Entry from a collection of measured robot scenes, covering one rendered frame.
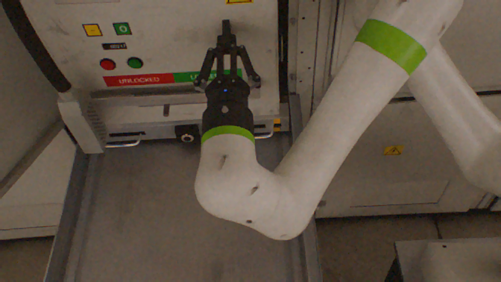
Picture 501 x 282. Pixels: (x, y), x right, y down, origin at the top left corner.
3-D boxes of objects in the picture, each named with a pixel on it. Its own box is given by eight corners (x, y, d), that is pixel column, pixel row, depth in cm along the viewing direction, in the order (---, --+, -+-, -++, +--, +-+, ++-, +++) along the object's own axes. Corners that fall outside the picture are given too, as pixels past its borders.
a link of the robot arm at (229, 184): (227, 190, 66) (178, 216, 72) (285, 216, 74) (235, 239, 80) (227, 113, 74) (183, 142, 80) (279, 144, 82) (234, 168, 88)
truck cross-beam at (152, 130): (288, 130, 127) (289, 117, 122) (89, 143, 128) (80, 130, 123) (287, 116, 129) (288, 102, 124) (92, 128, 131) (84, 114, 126)
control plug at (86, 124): (104, 153, 115) (77, 107, 101) (84, 154, 115) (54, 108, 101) (109, 127, 119) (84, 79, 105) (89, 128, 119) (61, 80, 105)
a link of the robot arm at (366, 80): (339, 35, 82) (385, 49, 73) (376, 69, 90) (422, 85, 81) (227, 208, 85) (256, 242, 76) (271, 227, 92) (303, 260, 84)
